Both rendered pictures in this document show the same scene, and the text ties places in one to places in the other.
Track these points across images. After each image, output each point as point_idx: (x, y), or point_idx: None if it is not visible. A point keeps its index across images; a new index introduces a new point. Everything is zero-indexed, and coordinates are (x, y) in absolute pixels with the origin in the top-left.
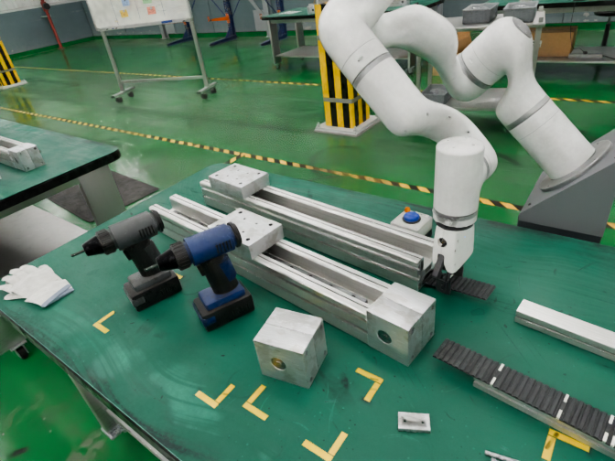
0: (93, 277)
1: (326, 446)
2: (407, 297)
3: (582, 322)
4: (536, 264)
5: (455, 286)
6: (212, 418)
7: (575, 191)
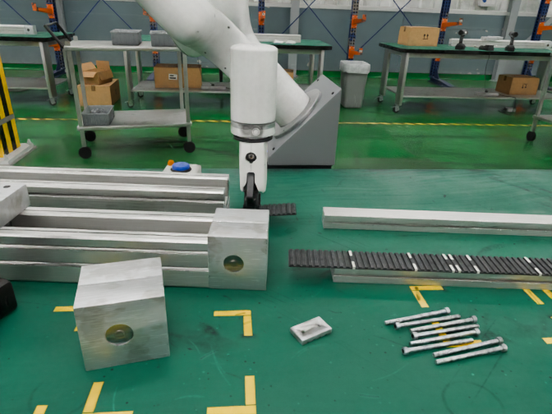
0: None
1: (239, 400)
2: (241, 215)
3: (374, 209)
4: (306, 189)
5: None
6: None
7: (310, 126)
